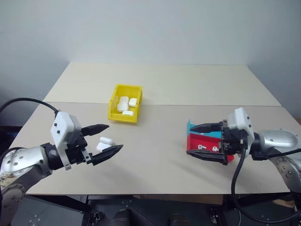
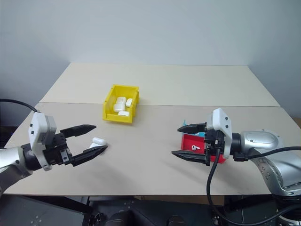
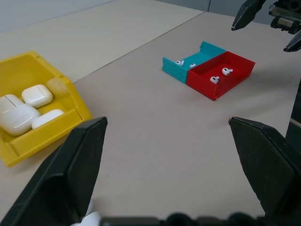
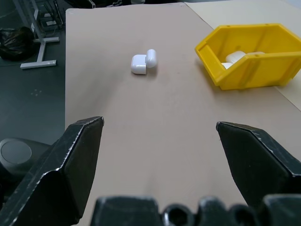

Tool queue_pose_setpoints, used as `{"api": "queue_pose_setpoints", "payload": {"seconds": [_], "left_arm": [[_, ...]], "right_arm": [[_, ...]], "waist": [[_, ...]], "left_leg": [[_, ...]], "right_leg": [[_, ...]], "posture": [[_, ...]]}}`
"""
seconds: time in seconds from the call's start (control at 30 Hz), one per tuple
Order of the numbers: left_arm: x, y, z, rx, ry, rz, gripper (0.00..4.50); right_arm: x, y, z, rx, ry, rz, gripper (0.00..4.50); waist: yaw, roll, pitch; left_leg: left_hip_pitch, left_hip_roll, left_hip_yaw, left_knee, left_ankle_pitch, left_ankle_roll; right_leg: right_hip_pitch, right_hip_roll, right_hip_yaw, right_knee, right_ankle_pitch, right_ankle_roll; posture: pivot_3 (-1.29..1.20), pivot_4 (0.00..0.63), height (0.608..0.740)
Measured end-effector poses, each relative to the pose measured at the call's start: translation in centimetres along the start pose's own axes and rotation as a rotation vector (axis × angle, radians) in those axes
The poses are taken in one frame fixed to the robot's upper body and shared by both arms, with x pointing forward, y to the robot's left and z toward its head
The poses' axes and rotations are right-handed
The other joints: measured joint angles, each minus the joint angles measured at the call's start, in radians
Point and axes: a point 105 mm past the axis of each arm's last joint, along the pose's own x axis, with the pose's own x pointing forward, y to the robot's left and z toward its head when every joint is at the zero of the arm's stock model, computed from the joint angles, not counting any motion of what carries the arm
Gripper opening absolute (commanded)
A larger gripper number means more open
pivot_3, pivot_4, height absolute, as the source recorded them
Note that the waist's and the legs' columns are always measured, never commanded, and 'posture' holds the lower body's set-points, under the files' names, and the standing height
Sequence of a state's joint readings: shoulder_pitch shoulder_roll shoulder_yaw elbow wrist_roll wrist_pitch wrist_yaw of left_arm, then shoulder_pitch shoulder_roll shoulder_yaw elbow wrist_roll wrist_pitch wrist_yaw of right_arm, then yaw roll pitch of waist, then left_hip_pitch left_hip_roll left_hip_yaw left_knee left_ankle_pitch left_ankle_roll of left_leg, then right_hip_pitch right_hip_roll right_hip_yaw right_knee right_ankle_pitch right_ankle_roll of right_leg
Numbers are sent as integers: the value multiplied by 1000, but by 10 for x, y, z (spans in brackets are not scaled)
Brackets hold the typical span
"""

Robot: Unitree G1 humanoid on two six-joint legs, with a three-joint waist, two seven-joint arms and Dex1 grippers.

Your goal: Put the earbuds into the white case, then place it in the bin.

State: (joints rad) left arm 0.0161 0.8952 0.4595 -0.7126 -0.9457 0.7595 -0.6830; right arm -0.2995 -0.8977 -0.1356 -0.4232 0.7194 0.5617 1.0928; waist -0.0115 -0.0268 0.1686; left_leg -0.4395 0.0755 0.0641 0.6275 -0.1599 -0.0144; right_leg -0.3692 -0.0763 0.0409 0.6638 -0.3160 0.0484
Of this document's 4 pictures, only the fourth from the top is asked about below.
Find white earbud case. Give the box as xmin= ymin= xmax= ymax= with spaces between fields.
xmin=130 ymin=48 xmax=158 ymax=76

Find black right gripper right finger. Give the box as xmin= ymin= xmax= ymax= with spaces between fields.
xmin=215 ymin=121 xmax=301 ymax=210

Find yellow plastic bin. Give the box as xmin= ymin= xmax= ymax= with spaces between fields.
xmin=194 ymin=23 xmax=301 ymax=91

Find black plastic bag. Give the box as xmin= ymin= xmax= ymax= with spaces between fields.
xmin=0 ymin=26 xmax=36 ymax=62

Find white metal stand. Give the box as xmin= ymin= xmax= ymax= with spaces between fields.
xmin=15 ymin=0 xmax=59 ymax=70

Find dark grey robot body part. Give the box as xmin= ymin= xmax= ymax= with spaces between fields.
xmin=0 ymin=137 xmax=54 ymax=203

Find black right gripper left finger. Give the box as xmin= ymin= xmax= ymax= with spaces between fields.
xmin=0 ymin=116 xmax=105 ymax=226

